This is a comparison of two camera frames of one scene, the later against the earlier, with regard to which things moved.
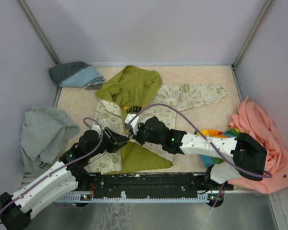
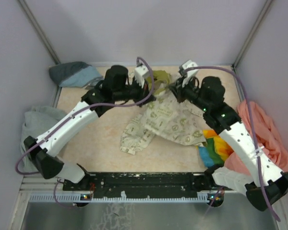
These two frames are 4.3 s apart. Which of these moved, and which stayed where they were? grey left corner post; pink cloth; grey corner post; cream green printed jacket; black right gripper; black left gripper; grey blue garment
Moved: black left gripper; black right gripper; cream green printed jacket
Stayed: pink cloth; grey blue garment; grey left corner post; grey corner post
